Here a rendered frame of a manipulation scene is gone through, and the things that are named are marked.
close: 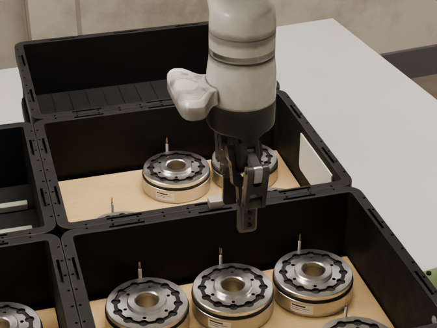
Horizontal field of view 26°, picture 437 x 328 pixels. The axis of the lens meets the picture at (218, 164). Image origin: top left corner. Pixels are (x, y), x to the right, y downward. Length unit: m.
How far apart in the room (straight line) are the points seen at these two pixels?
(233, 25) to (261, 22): 0.03
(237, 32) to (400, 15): 2.69
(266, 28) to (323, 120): 0.97
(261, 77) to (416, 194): 0.77
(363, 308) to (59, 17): 1.93
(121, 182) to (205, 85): 0.50
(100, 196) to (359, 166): 0.55
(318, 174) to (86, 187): 0.36
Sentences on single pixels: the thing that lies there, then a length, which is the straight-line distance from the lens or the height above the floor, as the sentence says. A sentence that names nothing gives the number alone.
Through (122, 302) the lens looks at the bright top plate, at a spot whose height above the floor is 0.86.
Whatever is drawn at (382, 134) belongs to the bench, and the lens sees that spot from 1.88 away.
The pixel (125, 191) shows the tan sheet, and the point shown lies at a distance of 1.45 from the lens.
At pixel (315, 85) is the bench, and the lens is 2.06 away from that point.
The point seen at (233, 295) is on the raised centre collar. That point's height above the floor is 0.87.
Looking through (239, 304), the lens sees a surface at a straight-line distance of 1.17.
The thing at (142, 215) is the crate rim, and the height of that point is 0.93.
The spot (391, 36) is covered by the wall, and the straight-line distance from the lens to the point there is 3.64.
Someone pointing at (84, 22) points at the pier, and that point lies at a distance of 2.99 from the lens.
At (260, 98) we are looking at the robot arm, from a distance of 0.99.
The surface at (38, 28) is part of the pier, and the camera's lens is 2.97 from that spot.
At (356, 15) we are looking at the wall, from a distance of 3.53.
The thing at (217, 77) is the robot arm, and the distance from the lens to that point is 0.98.
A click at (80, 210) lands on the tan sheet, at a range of 1.41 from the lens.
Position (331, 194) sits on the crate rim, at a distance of 1.26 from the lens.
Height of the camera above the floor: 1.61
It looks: 31 degrees down
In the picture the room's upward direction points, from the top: straight up
